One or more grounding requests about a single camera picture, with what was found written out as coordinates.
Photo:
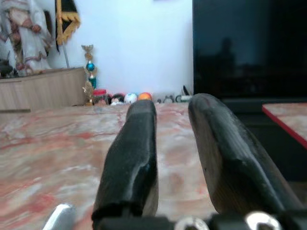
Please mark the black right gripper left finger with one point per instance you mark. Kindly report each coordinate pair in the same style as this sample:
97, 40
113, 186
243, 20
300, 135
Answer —
130, 163

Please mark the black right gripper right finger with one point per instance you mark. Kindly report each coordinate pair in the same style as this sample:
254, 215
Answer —
230, 163

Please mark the black television stand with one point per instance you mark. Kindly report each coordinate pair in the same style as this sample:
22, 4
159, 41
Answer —
275, 143

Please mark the white toy ball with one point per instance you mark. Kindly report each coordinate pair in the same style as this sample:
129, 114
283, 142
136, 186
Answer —
130, 97

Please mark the black-haired doll figure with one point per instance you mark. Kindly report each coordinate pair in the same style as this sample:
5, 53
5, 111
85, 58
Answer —
117, 98

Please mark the orange toy ball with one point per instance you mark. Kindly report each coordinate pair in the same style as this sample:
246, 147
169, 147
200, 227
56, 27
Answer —
145, 96

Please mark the jar with red lid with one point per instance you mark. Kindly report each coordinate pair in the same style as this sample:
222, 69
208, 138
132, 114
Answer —
99, 95

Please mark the small grey figurines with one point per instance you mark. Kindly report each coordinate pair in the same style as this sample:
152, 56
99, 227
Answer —
168, 98

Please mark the marble side table red edge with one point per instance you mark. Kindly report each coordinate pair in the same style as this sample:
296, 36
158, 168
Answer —
287, 115

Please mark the gold trophy with blue ball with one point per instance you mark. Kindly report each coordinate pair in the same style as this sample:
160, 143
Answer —
90, 72

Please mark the light wooden cabinet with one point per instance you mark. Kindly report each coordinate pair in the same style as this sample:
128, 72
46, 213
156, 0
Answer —
45, 88

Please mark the black television screen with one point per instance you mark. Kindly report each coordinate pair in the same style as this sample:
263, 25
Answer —
249, 48

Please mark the small dark animal figurine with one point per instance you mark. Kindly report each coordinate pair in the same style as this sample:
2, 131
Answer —
6, 69

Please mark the black flag with gold fringe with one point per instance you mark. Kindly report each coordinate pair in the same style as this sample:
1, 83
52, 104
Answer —
66, 21

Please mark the doll in white dress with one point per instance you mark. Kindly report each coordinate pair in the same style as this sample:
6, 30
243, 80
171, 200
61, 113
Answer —
31, 36

